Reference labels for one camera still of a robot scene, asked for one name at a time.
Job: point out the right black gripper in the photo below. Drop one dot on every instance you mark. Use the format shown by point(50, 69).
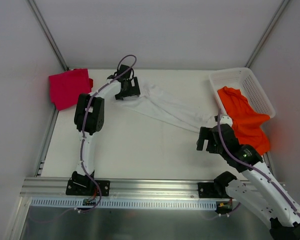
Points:
point(208, 139)

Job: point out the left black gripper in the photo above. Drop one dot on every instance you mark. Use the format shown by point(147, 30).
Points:
point(129, 90)

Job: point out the white t-shirt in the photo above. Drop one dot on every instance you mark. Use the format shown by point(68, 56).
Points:
point(160, 105)

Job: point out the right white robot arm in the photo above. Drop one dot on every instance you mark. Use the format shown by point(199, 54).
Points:
point(271, 204)

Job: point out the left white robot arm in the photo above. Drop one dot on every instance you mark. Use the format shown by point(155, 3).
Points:
point(89, 119)

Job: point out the orange t-shirt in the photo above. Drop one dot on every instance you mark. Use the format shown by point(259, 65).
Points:
point(246, 122)

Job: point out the folded magenta t-shirt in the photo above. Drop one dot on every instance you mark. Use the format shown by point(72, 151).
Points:
point(65, 88)

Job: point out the white plastic basket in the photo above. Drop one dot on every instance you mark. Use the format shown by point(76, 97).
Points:
point(243, 79)

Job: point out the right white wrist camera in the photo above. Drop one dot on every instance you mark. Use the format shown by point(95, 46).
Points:
point(225, 119)

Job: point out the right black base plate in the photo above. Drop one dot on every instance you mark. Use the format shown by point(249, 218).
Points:
point(207, 190)

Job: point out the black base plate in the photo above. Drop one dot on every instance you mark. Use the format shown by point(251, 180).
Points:
point(87, 188)
point(207, 190)

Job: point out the left metal frame post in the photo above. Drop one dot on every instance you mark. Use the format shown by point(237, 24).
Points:
point(47, 33)

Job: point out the metal frame post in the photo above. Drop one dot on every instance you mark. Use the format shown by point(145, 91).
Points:
point(268, 30)
point(47, 33)

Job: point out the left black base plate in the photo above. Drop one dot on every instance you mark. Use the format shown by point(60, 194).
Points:
point(87, 188)

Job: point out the aluminium mounting rail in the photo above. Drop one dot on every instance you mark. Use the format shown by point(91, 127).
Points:
point(117, 188)

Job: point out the white slotted cable duct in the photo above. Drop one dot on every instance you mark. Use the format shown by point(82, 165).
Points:
point(107, 203)

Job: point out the right metal frame post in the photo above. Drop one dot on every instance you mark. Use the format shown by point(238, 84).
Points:
point(268, 30)

